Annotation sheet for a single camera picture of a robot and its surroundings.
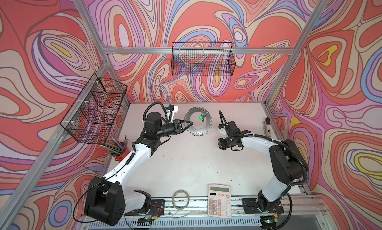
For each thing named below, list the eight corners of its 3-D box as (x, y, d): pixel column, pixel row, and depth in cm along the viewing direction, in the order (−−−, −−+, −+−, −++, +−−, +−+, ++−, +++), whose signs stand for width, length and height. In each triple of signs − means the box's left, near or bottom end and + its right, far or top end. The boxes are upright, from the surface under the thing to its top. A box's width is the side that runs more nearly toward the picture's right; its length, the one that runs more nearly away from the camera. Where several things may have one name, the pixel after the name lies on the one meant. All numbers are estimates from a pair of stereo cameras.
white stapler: (263, 137, 103) (267, 133, 98) (261, 122, 111) (264, 117, 107) (269, 138, 102) (273, 133, 98) (266, 122, 111) (269, 117, 106)
